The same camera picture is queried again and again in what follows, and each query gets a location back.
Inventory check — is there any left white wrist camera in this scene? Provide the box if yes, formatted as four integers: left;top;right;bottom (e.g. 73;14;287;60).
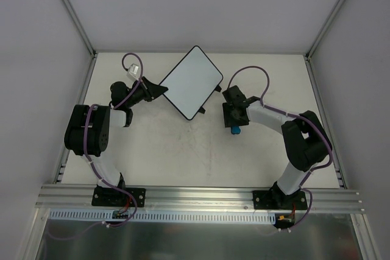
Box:
126;63;143;80

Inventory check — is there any blue whiteboard eraser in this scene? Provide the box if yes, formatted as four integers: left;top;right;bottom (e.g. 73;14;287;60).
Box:
230;126;241;135

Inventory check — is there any right aluminium frame post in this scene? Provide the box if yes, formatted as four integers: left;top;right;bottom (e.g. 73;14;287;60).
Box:
304;0;366;60

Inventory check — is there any aluminium frame post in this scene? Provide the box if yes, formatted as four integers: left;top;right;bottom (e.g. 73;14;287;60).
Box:
304;0;366;60
60;0;96;57

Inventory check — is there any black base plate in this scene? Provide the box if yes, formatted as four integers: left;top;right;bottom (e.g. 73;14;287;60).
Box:
252;189;308;211
91;186;146;208

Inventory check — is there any aluminium front rail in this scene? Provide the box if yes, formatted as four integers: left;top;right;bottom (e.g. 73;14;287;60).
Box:
35;184;366;214

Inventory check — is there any white whiteboard black frame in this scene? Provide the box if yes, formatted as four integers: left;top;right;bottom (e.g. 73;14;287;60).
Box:
159;46;224;121

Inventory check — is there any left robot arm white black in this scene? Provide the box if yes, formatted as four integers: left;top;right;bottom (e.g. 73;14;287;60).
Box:
64;77;168;205

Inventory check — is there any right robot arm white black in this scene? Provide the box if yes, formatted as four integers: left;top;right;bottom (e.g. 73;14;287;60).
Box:
222;86;332;209

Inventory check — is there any white slotted cable duct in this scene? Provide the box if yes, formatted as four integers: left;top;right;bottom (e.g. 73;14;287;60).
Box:
48;208;276;225

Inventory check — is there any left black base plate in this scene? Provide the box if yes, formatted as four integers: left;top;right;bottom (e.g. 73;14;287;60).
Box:
91;186;146;208

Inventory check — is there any left aluminium frame post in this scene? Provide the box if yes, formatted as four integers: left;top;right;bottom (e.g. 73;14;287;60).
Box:
60;0;96;57

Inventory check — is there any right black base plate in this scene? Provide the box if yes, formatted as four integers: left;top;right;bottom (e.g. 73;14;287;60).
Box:
252;189;308;211

